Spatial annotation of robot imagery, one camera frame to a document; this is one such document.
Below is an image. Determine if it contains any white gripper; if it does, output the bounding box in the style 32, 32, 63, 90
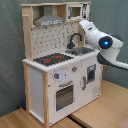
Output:
78, 19, 101, 44

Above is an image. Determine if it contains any white oven door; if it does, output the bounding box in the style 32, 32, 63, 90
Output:
49, 79, 78, 118

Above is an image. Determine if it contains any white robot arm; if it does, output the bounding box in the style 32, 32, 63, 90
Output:
79, 20, 128, 70

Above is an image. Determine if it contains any wooden toy kitchen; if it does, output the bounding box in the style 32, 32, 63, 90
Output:
22, 2, 98, 127

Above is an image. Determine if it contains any grey toy sink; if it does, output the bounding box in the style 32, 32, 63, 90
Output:
66, 47, 94, 56

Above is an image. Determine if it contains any black toy faucet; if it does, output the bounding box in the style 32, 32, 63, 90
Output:
67, 33, 82, 49

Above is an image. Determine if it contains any toy microwave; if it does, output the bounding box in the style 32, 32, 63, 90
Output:
66, 3, 90, 21

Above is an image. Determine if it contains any white cabinet door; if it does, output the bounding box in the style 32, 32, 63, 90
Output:
79, 57, 101, 106

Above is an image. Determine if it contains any right red stove knob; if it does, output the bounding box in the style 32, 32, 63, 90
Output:
72, 66, 78, 72

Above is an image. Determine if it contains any red stove knob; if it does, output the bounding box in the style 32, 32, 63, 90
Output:
54, 73, 60, 79
72, 66, 78, 72

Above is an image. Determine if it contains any grey range hood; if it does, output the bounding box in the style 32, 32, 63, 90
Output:
34, 5, 64, 27

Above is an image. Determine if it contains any black toy stovetop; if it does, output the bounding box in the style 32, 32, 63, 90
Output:
34, 53, 70, 66

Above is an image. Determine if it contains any left red stove knob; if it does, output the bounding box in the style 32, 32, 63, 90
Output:
54, 73, 60, 79

